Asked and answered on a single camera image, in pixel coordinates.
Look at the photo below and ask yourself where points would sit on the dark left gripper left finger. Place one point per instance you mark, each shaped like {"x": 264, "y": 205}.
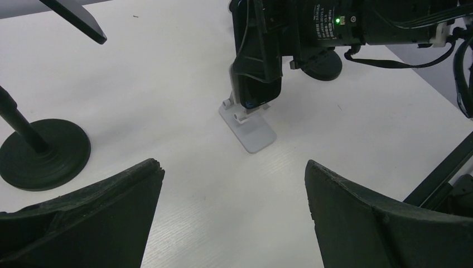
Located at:
{"x": 105, "y": 224}

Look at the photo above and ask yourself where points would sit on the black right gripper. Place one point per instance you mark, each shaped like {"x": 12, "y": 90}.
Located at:
{"x": 314, "y": 27}

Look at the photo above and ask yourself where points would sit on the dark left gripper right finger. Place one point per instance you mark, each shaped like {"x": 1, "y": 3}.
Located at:
{"x": 358, "y": 227}

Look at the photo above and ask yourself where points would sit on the black smartphone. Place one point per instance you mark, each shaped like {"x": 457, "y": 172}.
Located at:
{"x": 258, "y": 88}

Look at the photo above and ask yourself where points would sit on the white folding phone stand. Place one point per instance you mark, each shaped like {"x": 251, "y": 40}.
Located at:
{"x": 248, "y": 125}

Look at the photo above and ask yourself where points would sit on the black pole phone stand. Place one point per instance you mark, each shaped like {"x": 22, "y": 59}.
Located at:
{"x": 41, "y": 155}
{"x": 326, "y": 68}

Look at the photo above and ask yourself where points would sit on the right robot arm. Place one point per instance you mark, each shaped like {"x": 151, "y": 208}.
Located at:
{"x": 410, "y": 22}

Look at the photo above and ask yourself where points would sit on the aluminium frame rail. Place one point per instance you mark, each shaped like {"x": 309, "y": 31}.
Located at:
{"x": 448, "y": 188}

